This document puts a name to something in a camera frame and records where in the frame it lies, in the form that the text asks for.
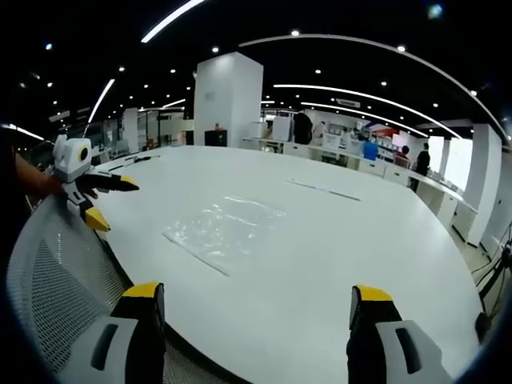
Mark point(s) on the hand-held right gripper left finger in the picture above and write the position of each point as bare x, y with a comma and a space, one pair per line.
120, 348

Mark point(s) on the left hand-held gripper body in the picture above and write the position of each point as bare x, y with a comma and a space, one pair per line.
72, 160

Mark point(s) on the grey mesh chair back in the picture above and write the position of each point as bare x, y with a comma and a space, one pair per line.
60, 280

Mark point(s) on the clear food packaging bag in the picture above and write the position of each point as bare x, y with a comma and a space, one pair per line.
226, 232

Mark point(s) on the ceiling light strip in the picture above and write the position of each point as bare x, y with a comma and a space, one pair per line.
100, 100
170, 20

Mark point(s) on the black box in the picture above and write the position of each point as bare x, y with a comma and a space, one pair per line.
216, 138

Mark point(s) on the long white counter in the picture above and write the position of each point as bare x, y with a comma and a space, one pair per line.
400, 172

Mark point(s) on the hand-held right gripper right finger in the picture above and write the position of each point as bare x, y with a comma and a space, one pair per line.
384, 348

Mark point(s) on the white square pillar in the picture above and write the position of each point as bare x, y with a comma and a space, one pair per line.
228, 100

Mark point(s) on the black stand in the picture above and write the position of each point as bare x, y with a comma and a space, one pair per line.
494, 280

